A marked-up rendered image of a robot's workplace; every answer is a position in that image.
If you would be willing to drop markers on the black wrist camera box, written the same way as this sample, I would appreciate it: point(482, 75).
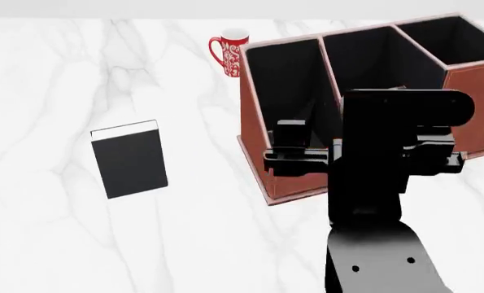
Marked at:
point(388, 110)

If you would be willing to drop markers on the black hardcover book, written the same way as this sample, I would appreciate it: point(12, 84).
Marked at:
point(129, 161)

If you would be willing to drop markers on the red white patterned mug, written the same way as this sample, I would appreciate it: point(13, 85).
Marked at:
point(231, 58)

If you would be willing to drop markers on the brown leather three-compartment caddy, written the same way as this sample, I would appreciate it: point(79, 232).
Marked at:
point(290, 91)

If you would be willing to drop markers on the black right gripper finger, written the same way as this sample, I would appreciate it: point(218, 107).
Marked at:
point(290, 134)
point(432, 138)

